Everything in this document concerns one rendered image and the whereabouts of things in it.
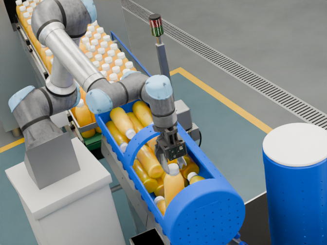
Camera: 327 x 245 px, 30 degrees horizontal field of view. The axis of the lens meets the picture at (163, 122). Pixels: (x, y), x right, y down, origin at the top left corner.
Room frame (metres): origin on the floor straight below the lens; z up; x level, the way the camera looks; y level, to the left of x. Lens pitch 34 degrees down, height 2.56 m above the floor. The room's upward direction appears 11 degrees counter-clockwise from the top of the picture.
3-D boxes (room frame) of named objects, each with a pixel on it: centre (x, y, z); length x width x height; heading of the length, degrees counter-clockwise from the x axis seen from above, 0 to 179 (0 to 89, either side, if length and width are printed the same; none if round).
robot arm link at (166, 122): (1.57, -0.01, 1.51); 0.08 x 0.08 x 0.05
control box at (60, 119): (2.51, 0.51, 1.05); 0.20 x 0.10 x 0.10; 16
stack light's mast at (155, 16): (2.86, -0.06, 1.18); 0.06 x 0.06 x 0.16
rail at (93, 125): (2.47, 0.20, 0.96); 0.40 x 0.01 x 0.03; 106
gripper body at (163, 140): (1.56, -0.01, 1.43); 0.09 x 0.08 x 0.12; 16
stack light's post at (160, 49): (2.86, -0.06, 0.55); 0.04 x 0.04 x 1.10; 16
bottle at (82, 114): (2.46, 0.37, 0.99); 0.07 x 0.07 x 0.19
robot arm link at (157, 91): (1.57, 0.00, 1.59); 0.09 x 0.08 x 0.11; 35
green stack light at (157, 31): (2.86, -0.06, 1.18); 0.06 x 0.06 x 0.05
